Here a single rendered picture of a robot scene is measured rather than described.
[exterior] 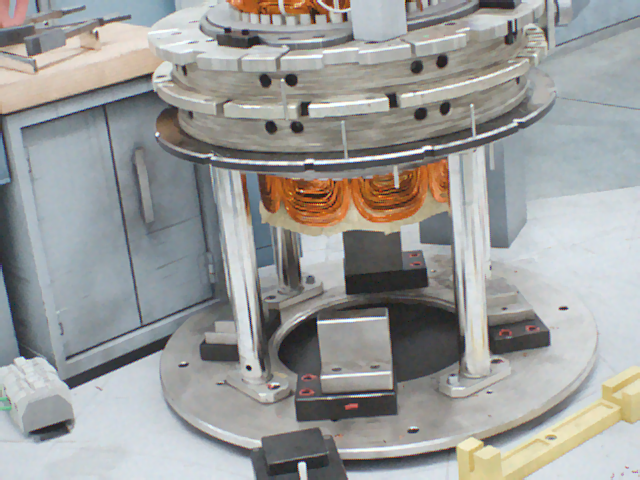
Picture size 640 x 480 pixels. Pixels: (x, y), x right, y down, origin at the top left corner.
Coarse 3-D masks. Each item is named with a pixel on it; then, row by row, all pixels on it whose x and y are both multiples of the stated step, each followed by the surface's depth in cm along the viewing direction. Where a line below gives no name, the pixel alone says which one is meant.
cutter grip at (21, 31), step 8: (24, 24) 110; (32, 24) 110; (0, 32) 109; (8, 32) 109; (16, 32) 110; (24, 32) 110; (32, 32) 110; (0, 40) 109; (8, 40) 110; (16, 40) 110; (24, 40) 110
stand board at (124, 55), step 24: (120, 24) 122; (0, 48) 117; (24, 48) 116; (72, 48) 113; (120, 48) 111; (144, 48) 110; (0, 72) 107; (48, 72) 105; (72, 72) 106; (96, 72) 107; (120, 72) 109; (144, 72) 110; (0, 96) 102; (24, 96) 103; (48, 96) 105
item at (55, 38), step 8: (48, 32) 106; (56, 32) 106; (64, 32) 107; (32, 40) 104; (40, 40) 105; (48, 40) 105; (56, 40) 106; (64, 40) 107; (32, 48) 104; (40, 48) 105; (48, 48) 106; (56, 48) 106
